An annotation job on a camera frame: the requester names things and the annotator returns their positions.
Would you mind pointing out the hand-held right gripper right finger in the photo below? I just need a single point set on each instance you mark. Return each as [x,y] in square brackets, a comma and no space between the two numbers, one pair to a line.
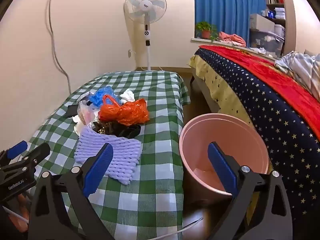
[221,165]

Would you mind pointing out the orange plastic bag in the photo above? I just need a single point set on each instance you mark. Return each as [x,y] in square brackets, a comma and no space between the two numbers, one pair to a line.
[125,112]

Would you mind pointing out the navy star blanket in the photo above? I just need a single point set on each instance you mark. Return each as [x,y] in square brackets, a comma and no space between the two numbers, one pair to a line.
[262,110]

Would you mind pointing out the grey headboard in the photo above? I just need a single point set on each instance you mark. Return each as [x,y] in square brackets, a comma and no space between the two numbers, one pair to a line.
[311,52]

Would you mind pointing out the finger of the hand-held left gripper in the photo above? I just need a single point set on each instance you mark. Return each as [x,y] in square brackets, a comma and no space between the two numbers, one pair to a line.
[17,148]
[35,153]

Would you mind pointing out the small white paper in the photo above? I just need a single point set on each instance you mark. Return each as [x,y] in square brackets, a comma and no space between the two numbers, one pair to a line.
[78,126]

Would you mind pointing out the person's left hand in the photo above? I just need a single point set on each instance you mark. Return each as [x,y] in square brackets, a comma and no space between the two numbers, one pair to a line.
[23,205]

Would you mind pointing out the black packet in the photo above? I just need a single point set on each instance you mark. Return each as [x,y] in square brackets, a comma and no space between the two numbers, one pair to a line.
[72,110]

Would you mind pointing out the pink clothes pile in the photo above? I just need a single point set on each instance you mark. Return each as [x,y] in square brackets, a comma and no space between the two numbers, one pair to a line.
[232,38]

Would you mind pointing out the pink plastic bin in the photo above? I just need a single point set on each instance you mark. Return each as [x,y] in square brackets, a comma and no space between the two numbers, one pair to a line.
[200,140]

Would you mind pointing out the white box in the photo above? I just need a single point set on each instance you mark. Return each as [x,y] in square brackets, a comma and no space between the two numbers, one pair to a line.
[261,22]

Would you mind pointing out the black plastic bag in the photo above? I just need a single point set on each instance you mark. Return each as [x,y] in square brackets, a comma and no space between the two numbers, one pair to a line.
[120,130]

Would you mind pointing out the large white paper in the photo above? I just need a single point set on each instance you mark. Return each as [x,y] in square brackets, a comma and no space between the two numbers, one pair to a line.
[127,95]

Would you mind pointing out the green checkered tablecloth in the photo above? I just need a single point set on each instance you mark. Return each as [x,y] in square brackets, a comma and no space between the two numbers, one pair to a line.
[155,110]

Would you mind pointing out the yellow star bed skirt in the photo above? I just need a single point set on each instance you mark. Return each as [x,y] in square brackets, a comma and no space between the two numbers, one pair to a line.
[212,82]

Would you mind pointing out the clear plastic bag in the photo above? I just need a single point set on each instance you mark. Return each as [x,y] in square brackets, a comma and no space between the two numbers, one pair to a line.
[86,113]

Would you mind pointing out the lavender foam mesh sheet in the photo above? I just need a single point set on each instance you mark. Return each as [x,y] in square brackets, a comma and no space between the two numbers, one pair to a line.
[112,150]

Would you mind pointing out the blue plastic bag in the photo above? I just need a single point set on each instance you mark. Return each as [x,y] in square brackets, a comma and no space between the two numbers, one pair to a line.
[105,96]

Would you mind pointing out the white standing fan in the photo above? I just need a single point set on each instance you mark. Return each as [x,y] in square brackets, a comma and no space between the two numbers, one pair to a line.
[146,5]

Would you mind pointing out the red blanket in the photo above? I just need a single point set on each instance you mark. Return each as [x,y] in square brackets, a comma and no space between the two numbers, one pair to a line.
[270,75]

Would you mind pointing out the wooden bookshelf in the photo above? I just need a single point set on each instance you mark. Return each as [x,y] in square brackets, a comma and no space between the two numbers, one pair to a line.
[276,5]

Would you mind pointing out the blue curtain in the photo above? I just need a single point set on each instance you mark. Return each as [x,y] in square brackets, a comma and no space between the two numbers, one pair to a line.
[225,5]

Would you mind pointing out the pale striped quilt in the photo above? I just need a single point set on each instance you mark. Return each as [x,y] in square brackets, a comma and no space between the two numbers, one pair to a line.
[302,65]

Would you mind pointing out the potted green plant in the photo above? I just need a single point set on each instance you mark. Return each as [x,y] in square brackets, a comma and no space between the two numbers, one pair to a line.
[205,30]

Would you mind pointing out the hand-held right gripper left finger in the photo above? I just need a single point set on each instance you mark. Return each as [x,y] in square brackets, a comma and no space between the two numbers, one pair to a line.
[98,167]

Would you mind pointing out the white windowsill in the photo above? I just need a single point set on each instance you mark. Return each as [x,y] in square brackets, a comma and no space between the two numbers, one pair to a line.
[200,40]

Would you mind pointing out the clear storage box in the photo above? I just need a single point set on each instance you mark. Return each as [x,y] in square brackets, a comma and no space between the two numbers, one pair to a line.
[267,41]

